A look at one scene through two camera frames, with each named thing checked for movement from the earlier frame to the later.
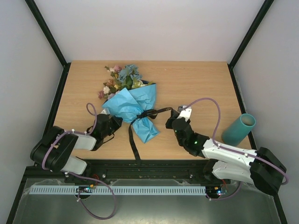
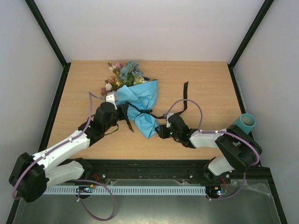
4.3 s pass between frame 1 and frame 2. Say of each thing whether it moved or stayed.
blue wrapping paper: moved
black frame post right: stayed
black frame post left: stayed
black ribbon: moved
